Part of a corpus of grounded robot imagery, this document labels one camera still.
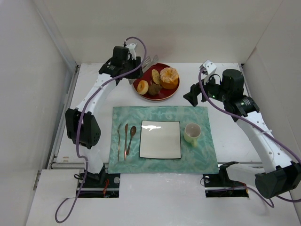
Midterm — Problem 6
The oval seeded bread slice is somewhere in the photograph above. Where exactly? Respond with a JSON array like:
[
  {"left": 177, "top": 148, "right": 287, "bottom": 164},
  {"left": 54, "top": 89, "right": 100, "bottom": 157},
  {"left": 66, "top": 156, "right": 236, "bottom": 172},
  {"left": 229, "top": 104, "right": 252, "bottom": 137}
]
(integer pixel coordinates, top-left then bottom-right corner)
[{"left": 151, "top": 69, "right": 160, "bottom": 85}]

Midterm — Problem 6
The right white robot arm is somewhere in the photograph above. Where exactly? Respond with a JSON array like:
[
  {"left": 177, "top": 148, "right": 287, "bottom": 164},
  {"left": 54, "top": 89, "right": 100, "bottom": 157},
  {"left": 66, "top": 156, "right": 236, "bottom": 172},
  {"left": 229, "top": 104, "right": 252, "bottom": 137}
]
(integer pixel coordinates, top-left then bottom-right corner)
[{"left": 183, "top": 60, "right": 301, "bottom": 200}]

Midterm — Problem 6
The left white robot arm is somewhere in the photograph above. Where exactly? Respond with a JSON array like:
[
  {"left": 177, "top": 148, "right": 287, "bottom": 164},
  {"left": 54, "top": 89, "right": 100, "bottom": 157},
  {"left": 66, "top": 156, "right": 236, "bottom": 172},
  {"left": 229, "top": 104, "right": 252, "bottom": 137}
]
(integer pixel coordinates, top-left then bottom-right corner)
[{"left": 65, "top": 43, "right": 143, "bottom": 181}]

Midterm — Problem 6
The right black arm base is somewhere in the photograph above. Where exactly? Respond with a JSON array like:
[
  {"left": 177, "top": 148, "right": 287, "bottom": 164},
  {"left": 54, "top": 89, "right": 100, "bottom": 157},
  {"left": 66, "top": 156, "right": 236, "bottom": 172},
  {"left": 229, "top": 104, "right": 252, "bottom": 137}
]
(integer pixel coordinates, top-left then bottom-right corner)
[{"left": 200, "top": 161, "right": 249, "bottom": 198}]

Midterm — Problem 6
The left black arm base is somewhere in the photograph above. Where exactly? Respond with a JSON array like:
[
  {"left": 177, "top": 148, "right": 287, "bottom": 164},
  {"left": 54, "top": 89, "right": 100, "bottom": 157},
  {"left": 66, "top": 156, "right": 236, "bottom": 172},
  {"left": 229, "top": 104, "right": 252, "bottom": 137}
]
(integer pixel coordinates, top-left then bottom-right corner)
[{"left": 79, "top": 165, "right": 120, "bottom": 198}]

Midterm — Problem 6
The orange bundt cake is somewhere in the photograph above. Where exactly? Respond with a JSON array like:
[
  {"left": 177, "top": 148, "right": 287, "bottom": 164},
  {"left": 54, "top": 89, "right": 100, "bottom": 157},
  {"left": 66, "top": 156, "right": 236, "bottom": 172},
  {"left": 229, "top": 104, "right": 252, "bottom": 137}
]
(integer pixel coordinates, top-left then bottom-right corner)
[{"left": 160, "top": 67, "right": 179, "bottom": 89}]

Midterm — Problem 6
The small glazed donut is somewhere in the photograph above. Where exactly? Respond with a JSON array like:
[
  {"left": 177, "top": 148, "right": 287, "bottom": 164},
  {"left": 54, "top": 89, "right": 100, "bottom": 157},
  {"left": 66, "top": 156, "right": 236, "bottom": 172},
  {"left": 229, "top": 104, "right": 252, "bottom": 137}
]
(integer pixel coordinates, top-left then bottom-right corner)
[{"left": 136, "top": 80, "right": 149, "bottom": 95}]

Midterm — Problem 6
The brown chocolate muffin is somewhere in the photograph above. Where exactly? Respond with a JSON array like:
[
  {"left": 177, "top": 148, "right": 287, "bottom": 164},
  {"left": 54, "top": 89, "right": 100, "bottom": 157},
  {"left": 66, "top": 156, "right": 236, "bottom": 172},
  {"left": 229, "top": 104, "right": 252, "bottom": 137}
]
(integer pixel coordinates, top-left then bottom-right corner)
[{"left": 148, "top": 83, "right": 162, "bottom": 96}]

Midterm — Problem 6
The pale yellow cup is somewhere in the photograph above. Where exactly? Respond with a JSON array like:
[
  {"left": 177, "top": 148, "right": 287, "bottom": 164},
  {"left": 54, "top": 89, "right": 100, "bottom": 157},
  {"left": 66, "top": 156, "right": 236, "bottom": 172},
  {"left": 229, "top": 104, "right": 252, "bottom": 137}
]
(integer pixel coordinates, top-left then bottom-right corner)
[{"left": 184, "top": 123, "right": 202, "bottom": 147}]

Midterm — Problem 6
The metal knife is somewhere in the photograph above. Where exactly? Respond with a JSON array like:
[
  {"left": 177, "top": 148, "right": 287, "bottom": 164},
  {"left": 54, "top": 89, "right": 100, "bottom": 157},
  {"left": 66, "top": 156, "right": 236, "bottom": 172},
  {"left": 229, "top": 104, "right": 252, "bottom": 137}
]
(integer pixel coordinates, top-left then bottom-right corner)
[{"left": 124, "top": 124, "right": 128, "bottom": 161}]

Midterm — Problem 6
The metal spoon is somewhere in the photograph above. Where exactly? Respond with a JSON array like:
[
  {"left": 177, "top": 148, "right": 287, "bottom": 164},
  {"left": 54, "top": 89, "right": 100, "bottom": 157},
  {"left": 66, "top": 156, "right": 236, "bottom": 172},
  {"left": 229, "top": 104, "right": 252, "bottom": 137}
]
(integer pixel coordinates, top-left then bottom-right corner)
[{"left": 126, "top": 126, "right": 136, "bottom": 155}]

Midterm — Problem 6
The white square plate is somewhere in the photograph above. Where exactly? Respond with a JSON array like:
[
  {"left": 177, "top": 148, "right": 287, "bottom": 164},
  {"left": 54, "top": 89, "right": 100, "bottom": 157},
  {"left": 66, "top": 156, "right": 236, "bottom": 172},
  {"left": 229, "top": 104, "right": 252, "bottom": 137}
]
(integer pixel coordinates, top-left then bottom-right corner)
[{"left": 139, "top": 121, "right": 182, "bottom": 160}]

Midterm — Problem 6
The metal fork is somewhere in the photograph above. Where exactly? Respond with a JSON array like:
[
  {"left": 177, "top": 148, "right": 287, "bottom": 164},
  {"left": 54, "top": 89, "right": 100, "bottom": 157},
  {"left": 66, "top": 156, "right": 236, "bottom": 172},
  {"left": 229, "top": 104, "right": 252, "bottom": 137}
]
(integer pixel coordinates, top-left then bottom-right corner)
[{"left": 117, "top": 123, "right": 122, "bottom": 161}]

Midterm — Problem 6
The teal patterned placemat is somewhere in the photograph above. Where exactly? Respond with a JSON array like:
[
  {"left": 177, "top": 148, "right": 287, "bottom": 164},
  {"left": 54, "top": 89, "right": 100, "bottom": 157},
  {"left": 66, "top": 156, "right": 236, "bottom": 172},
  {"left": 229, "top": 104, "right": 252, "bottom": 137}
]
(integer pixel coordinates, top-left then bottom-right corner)
[{"left": 108, "top": 106, "right": 218, "bottom": 174}]

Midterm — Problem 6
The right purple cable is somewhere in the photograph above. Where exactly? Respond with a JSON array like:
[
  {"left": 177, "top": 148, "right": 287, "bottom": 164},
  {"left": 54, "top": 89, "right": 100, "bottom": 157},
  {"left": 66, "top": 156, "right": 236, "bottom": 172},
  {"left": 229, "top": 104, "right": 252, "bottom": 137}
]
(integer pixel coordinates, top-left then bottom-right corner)
[{"left": 198, "top": 67, "right": 301, "bottom": 209}]

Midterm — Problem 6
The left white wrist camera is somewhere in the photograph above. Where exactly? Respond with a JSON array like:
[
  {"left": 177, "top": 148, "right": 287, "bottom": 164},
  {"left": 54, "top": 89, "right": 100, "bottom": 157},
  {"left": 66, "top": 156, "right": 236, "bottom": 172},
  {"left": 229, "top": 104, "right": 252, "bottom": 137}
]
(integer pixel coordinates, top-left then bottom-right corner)
[{"left": 123, "top": 42, "right": 137, "bottom": 60}]

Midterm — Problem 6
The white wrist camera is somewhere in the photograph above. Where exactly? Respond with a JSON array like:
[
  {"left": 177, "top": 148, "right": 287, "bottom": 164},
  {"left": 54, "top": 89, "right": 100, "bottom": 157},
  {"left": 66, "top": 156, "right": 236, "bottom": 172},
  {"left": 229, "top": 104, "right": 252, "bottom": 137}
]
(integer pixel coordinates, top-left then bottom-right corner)
[
  {"left": 123, "top": 42, "right": 137, "bottom": 60},
  {"left": 200, "top": 60, "right": 217, "bottom": 75}
]

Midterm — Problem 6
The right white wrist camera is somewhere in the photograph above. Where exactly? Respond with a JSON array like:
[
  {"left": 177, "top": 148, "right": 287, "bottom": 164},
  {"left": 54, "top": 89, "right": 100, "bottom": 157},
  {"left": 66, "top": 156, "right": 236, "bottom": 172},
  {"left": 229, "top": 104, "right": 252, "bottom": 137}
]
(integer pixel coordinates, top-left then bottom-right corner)
[{"left": 200, "top": 60, "right": 217, "bottom": 75}]

